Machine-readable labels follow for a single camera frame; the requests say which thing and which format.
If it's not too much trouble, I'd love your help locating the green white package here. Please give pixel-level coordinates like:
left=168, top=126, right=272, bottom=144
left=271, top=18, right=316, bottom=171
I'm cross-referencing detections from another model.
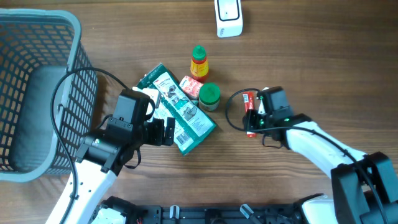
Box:
left=136, top=64, right=216, bottom=155

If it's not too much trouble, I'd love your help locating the red stick packet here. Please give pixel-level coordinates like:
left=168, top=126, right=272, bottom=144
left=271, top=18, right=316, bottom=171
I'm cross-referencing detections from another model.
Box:
left=243, top=91, right=257, bottom=138

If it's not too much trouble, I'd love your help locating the small red white box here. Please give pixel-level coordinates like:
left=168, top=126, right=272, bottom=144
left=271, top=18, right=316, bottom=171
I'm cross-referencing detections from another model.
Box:
left=179, top=76, right=203, bottom=100

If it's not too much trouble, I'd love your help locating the green lid jar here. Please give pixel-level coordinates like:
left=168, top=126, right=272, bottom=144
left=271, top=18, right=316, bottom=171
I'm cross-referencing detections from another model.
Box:
left=198, top=83, right=221, bottom=111

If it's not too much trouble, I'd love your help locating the red yellow sauce bottle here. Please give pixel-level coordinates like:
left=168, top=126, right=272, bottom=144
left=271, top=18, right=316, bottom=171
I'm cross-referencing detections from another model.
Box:
left=190, top=45, right=209, bottom=82

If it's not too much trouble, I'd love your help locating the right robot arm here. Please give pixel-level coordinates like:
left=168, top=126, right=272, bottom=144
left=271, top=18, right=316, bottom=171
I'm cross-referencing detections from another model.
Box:
left=243, top=86, right=397, bottom=223

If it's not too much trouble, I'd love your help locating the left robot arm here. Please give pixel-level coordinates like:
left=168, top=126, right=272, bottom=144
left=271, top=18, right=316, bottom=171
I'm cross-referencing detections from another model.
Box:
left=47, top=89, right=175, bottom=223

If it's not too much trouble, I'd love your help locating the white barcode scanner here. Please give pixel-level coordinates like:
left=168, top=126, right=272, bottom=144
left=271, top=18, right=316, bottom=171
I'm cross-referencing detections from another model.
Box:
left=214, top=0, right=243, bottom=39

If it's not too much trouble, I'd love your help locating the grey plastic mesh basket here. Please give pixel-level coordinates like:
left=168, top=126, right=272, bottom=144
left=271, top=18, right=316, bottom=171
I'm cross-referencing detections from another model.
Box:
left=1, top=9, right=98, bottom=182

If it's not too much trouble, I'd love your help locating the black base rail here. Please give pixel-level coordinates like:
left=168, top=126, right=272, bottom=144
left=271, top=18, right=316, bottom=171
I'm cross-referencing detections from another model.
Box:
left=121, top=204, right=304, bottom=224

